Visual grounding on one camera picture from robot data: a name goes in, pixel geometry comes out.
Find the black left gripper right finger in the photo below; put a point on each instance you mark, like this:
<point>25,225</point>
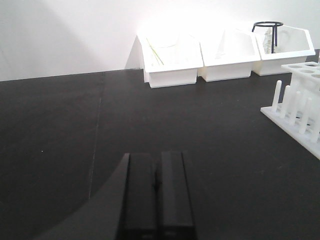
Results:
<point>175,218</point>

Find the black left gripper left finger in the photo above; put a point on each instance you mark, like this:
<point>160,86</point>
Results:
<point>139,218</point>

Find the white test tube rack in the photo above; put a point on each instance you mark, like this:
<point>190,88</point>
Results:
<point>299,112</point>

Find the left white storage bin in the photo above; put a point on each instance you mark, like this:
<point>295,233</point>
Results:
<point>183,73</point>

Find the white storage bin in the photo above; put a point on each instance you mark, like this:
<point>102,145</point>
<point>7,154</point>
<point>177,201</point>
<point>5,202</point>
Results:
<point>228,54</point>
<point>183,73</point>
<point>294,46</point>

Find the middle white storage bin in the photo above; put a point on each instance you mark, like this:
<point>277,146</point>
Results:
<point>228,54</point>

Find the clear beaker with yellow stirrer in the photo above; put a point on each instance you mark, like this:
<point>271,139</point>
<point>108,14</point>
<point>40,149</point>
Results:
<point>165,47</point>

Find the right white storage bin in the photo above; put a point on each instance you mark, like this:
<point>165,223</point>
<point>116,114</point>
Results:
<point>294,46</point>

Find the black wire tripod stand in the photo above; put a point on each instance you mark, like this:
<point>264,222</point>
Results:
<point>270,42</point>

